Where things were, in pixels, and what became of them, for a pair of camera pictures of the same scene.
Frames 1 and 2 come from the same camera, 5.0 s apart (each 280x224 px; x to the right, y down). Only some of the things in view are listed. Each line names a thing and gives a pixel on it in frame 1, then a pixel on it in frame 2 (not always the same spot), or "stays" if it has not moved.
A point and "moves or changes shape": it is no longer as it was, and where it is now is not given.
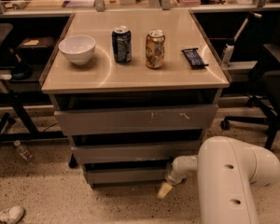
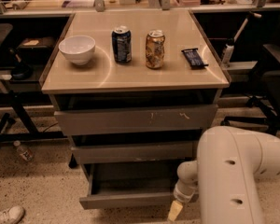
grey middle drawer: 134,149 stays
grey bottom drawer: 127,175 moves or changes shape
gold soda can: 155,49 stays
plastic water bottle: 27,154 stays
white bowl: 78,49 stays
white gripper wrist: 173,177 -> 182,195
